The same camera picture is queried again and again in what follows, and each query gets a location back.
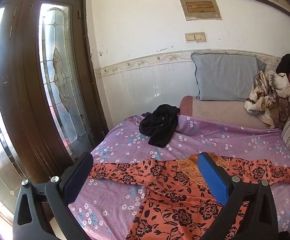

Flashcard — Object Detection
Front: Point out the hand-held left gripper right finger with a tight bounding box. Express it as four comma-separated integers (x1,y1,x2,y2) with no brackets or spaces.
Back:
197,152,278,240

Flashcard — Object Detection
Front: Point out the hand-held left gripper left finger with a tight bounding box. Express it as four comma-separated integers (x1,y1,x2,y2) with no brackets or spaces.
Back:
13,152,94,240

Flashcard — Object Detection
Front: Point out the orange black floral garment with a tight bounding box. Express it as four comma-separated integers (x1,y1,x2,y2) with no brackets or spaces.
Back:
87,153,290,240

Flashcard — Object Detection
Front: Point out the purple floral bedsheet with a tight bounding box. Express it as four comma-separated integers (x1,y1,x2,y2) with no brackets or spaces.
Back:
68,114,290,240

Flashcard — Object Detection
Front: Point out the beige floral crumpled blanket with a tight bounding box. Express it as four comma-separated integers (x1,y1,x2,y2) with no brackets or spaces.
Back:
243,70,290,129

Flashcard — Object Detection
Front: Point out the grey pillow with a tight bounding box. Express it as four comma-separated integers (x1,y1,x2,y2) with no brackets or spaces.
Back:
191,52,266,102

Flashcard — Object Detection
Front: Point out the black cloth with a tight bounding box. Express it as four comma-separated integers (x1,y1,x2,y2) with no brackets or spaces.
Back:
275,54,290,75

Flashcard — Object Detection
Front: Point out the grey wall panel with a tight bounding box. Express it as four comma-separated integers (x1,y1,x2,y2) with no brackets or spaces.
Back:
179,0,222,21

